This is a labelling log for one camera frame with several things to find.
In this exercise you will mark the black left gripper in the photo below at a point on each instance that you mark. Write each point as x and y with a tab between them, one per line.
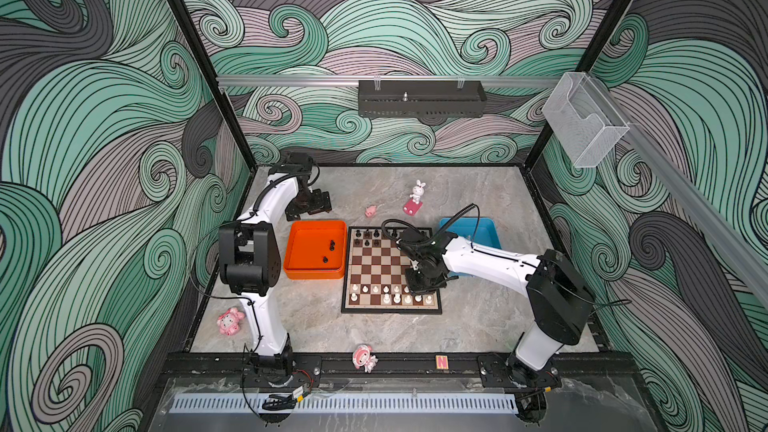
319	204

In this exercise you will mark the white slotted cable duct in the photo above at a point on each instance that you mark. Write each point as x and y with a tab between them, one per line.
353	403

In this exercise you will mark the folding chess board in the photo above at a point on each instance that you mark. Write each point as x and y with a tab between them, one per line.
374	280

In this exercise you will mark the black frame post right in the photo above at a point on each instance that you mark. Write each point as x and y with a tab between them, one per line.
605	31

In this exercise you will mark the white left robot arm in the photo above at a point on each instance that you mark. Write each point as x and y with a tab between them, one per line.
250	262

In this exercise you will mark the clear acrylic holder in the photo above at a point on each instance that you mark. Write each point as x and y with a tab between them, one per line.
585	118

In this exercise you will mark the pink kitty figurine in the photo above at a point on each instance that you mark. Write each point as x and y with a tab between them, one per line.
229	323

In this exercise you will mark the aluminium rail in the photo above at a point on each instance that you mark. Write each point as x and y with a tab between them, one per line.
303	80
729	244

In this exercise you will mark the black frame post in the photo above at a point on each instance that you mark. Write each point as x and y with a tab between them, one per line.
605	31
223	103

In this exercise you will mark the pink pig toy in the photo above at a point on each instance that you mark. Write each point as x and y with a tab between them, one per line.
370	211

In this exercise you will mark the black frame post left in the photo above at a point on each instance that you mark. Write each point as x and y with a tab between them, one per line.
223	103

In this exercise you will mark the aluminium rail right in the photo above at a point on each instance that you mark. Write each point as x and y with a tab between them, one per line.
729	244

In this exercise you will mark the pink melody figurine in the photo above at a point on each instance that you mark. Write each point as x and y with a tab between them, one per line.
364	359

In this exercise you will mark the blue plastic tray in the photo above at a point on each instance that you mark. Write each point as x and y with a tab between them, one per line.
481	230

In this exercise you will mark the red letter block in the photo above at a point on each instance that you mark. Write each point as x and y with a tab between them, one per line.
442	362

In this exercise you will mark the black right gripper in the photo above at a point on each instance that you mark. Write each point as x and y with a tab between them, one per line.
417	290

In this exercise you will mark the orange plastic tray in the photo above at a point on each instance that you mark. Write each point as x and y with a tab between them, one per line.
316	250

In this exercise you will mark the black wall shelf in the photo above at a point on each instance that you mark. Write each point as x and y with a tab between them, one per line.
421	100

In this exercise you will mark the white bunny phone stand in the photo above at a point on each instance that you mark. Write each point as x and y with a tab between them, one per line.
415	202

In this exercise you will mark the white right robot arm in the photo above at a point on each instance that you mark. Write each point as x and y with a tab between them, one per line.
557	293

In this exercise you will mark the aluminium rail back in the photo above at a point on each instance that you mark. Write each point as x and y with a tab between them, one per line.
303	80

